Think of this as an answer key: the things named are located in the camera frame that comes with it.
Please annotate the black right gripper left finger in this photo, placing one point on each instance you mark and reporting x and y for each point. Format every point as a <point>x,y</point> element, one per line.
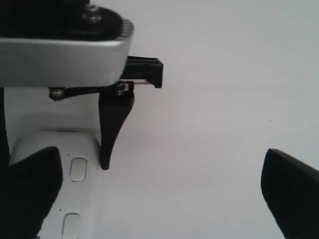
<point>28,190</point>

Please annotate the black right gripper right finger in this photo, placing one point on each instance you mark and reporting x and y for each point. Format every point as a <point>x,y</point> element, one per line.
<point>290,189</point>

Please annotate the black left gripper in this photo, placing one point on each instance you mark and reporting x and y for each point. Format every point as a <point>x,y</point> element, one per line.
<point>116,101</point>

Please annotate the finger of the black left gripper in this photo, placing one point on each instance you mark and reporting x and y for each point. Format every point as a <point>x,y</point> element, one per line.
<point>4,147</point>

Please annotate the white power strip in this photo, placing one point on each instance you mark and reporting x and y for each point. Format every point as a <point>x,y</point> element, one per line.
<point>72,214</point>

